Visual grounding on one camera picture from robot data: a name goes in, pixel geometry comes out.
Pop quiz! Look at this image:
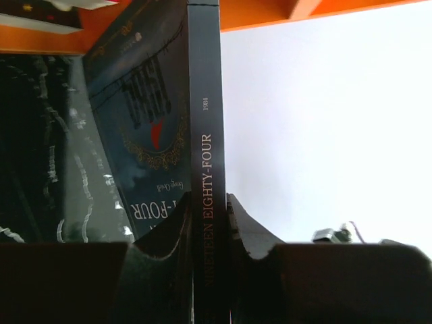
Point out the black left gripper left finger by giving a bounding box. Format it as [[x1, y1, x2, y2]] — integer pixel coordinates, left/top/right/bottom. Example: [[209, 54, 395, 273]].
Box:
[[1, 194, 192, 323]]

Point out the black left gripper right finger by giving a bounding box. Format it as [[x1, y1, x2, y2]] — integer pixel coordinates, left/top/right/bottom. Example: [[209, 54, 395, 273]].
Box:
[[227, 194, 431, 323]]

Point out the dark blue book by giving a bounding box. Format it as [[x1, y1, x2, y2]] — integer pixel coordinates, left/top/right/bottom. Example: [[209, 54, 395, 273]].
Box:
[[83, 9, 230, 323]]

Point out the red Treehouse book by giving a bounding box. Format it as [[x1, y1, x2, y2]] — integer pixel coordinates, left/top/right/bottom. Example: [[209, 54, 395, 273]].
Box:
[[49, 0, 121, 11]]

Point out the black book with white text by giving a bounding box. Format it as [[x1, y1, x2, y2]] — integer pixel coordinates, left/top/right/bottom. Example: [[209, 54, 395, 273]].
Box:
[[1, 0, 82, 34]]

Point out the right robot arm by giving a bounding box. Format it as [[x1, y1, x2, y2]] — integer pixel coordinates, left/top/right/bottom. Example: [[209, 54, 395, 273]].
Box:
[[311, 221, 366, 244]]

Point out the orange wooden shelf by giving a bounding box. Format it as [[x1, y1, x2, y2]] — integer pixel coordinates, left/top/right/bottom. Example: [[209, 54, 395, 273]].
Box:
[[0, 0, 432, 57]]

